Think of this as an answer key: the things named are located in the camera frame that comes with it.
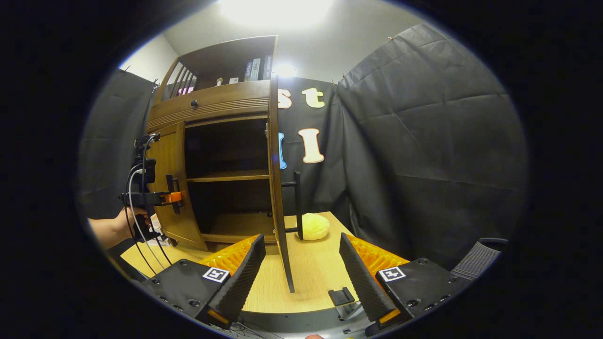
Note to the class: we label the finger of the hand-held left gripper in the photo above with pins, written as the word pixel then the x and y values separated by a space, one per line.
pixel 173 197

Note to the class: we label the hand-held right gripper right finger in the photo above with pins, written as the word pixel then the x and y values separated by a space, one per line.
pixel 362 282

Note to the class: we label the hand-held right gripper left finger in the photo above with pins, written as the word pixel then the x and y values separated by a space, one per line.
pixel 245 278

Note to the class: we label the wooden cabinet door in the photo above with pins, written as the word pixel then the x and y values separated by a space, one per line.
pixel 282 235
pixel 165 155

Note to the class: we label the brown wooden shoe cabinet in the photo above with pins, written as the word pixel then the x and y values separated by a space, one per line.
pixel 226 61

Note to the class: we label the wooden cabinet inner shelf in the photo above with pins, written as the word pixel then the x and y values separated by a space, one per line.
pixel 228 177

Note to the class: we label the wooden cabinet drawer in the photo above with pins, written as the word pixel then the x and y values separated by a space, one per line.
pixel 226 101

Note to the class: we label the stack of white books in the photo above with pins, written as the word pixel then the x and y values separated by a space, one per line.
pixel 159 240

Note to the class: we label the yellow plush toy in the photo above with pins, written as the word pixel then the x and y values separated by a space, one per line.
pixel 315 227

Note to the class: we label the pink box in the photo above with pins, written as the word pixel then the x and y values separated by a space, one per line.
pixel 186 90

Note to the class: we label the dark grey book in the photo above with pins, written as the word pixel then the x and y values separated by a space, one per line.
pixel 248 71

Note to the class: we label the light grey book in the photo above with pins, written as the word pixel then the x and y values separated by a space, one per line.
pixel 256 69

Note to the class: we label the black backdrop cloth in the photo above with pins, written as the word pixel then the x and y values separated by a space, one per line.
pixel 424 141

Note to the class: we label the round ceiling lamp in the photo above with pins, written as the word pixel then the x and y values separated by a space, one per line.
pixel 275 9

